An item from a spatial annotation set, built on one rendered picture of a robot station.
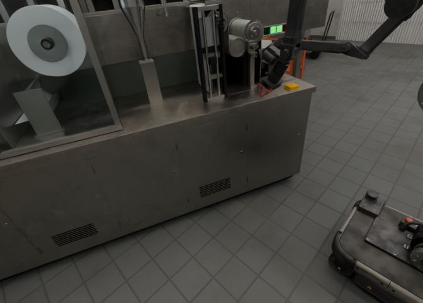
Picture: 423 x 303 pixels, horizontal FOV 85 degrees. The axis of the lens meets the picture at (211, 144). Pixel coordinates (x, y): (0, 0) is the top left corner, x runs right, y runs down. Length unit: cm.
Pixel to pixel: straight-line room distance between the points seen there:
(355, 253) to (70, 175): 164
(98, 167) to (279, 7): 178
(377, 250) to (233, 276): 83
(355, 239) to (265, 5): 174
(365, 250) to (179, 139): 122
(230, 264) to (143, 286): 57
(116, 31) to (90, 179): 97
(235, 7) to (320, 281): 193
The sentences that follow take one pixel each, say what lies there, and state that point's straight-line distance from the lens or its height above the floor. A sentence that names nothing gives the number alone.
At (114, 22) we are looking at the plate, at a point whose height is 139.
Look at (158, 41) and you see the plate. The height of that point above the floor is 123.
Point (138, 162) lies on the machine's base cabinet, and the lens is 148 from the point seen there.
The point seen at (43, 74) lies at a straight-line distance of 134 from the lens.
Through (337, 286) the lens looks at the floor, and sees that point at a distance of 176.
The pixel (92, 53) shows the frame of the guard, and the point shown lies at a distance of 128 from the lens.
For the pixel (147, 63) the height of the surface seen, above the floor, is 116.
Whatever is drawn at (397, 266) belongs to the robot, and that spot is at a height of 24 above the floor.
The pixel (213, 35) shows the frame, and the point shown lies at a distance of 149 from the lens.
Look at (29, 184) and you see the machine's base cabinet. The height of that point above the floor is 74.
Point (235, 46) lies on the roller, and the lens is 167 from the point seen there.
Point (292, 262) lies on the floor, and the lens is 176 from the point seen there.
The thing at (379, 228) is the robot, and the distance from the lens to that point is 174.
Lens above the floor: 151
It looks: 34 degrees down
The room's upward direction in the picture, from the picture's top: 6 degrees counter-clockwise
